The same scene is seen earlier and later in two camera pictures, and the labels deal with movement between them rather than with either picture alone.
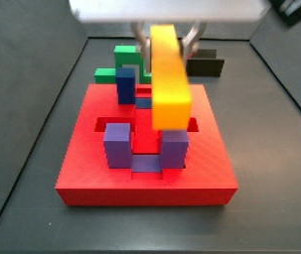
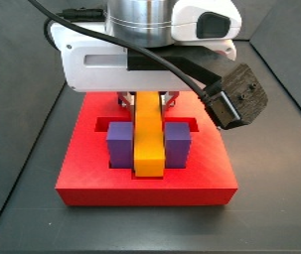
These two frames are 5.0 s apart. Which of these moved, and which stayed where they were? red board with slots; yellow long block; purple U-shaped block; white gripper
Moved: yellow long block; white gripper
Stayed: red board with slots; purple U-shaped block
